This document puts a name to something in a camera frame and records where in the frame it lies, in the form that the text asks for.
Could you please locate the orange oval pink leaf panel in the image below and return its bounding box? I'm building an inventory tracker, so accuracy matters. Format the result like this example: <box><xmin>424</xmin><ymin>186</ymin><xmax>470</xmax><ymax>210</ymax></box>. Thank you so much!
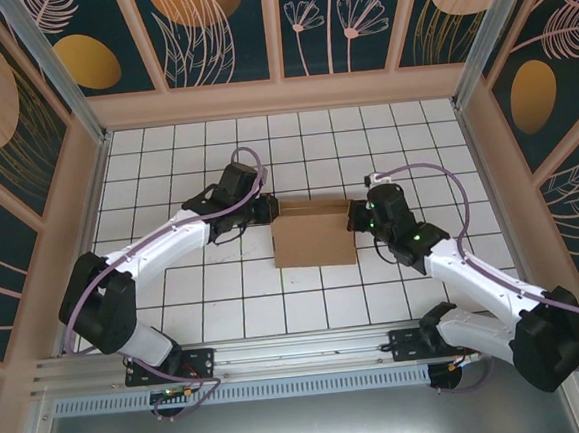
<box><xmin>480</xmin><ymin>0</ymin><xmax>579</xmax><ymax>179</ymax></box>

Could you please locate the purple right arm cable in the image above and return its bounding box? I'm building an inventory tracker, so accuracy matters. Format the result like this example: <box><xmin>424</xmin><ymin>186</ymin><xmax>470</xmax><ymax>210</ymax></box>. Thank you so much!
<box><xmin>373</xmin><ymin>149</ymin><xmax>579</xmax><ymax>399</ymax></box>

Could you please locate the aluminium corner post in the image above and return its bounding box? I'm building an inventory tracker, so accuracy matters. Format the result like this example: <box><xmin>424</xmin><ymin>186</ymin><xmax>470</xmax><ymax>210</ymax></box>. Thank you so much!
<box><xmin>442</xmin><ymin>0</ymin><xmax>533</xmax><ymax>110</ymax></box>
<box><xmin>0</xmin><ymin>0</ymin><xmax>112</xmax><ymax>153</ymax></box>

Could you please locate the flower print wall panel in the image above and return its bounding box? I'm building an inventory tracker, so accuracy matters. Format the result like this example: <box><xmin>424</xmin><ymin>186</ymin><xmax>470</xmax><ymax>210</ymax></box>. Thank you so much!
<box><xmin>276</xmin><ymin>0</ymin><xmax>399</xmax><ymax>81</ymax></box>

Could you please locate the brown cardboard paper box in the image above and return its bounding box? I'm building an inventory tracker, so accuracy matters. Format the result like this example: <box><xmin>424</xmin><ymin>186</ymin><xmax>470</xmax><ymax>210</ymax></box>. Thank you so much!
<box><xmin>267</xmin><ymin>194</ymin><xmax>361</xmax><ymax>272</ymax></box>

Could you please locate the slotted grey cable duct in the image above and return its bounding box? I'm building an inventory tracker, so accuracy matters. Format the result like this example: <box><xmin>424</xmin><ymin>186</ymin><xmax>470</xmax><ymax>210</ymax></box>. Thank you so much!
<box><xmin>52</xmin><ymin>363</ymin><xmax>432</xmax><ymax>418</ymax></box>

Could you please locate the orange oval wall panel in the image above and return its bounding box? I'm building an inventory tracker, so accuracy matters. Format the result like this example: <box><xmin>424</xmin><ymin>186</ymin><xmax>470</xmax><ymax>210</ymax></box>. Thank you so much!
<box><xmin>1</xmin><ymin>0</ymin><xmax>166</xmax><ymax>105</ymax></box>

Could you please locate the small circuit board green light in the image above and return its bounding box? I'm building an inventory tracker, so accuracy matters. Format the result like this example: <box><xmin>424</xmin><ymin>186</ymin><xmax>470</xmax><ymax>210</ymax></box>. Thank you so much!
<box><xmin>149</xmin><ymin>383</ymin><xmax>200</xmax><ymax>405</ymax></box>

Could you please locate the grey metal sheet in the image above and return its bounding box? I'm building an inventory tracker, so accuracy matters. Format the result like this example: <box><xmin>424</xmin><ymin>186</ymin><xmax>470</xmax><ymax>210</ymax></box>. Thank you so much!
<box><xmin>31</xmin><ymin>347</ymin><xmax>579</xmax><ymax>433</ymax></box>

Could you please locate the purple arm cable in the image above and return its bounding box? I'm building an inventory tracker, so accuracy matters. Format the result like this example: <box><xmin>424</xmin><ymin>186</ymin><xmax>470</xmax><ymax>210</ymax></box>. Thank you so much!
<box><xmin>49</xmin><ymin>144</ymin><xmax>287</xmax><ymax>429</ymax></box>
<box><xmin>373</xmin><ymin>149</ymin><xmax>579</xmax><ymax>399</ymax></box>

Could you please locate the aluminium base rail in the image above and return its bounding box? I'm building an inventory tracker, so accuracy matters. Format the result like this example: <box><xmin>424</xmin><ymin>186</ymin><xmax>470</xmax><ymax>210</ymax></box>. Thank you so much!
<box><xmin>26</xmin><ymin>308</ymin><xmax>575</xmax><ymax>399</ymax></box>

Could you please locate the orange disc pink leaf panel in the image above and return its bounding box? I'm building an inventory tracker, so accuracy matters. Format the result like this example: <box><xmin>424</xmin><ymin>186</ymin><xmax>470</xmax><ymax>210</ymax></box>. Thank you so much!
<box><xmin>129</xmin><ymin>0</ymin><xmax>280</xmax><ymax>93</ymax></box>

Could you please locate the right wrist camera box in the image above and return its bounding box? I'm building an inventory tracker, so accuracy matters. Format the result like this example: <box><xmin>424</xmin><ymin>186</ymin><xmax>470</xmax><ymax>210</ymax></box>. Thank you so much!
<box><xmin>362</xmin><ymin>169</ymin><xmax>394</xmax><ymax>189</ymax></box>

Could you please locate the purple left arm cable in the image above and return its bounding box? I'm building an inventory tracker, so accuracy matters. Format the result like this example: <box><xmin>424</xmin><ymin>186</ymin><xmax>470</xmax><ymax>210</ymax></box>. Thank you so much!
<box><xmin>49</xmin><ymin>144</ymin><xmax>287</xmax><ymax>429</ymax></box>

